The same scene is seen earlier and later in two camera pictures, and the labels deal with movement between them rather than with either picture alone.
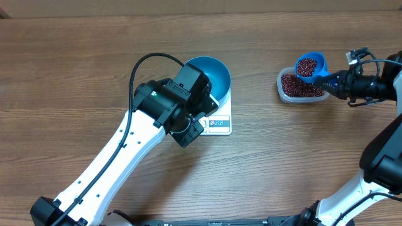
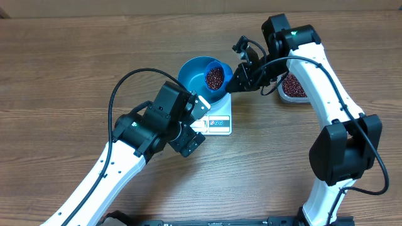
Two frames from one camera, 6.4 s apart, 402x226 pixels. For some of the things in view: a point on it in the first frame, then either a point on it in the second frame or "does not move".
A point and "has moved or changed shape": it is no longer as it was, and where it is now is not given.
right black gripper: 345,86 → 245,75
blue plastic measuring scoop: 320,69 has moved or changed shape
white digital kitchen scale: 219,122 does not move
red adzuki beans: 292,86 does not move
